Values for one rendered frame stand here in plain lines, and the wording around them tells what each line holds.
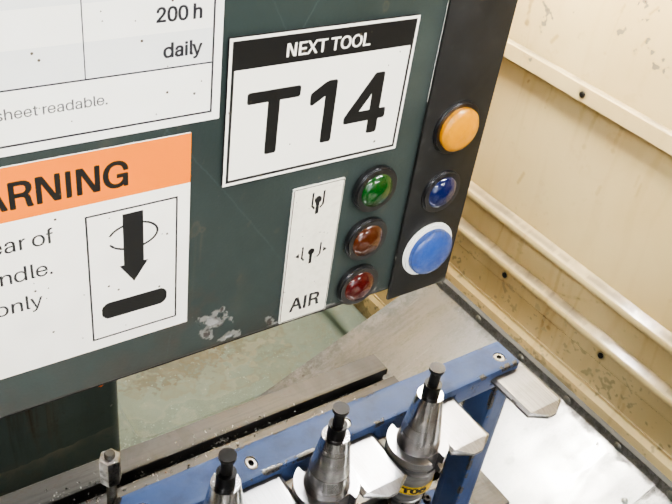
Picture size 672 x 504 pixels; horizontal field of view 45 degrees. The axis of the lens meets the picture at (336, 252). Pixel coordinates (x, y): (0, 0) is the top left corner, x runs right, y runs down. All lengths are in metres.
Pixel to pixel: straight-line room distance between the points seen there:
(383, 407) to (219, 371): 0.96
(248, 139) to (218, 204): 0.03
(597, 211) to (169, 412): 0.92
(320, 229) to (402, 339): 1.19
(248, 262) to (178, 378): 1.37
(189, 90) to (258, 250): 0.10
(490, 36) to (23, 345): 0.26
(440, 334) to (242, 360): 0.47
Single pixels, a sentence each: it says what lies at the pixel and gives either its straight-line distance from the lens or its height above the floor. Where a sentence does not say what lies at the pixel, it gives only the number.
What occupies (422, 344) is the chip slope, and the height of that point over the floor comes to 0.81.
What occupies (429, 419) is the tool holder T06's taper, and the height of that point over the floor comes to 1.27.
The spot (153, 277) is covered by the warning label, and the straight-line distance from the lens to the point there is 0.38.
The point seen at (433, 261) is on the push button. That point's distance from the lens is 0.48.
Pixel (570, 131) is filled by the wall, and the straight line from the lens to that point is 1.35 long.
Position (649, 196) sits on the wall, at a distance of 1.28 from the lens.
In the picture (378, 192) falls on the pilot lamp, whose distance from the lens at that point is 0.42.
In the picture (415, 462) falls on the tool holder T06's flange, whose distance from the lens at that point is 0.83.
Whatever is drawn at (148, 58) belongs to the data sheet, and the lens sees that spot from 0.33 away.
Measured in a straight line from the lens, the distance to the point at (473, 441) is 0.88.
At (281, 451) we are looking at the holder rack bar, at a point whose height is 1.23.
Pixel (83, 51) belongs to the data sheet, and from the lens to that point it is 0.32.
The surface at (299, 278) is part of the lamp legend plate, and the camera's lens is 0.43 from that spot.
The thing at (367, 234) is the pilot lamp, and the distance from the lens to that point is 0.44.
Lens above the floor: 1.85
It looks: 36 degrees down
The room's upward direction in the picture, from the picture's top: 9 degrees clockwise
